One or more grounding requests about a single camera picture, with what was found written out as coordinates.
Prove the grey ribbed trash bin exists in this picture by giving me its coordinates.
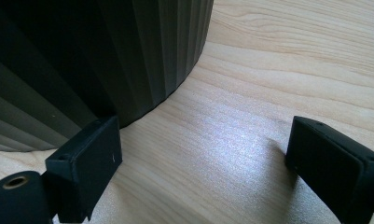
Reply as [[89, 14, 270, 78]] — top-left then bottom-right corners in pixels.
[[0, 0, 215, 153]]

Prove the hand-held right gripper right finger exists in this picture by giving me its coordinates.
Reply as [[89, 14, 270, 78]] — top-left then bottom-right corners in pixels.
[[284, 115, 374, 224]]

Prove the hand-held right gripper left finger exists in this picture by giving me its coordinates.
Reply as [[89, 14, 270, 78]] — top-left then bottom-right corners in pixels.
[[44, 115, 123, 224]]

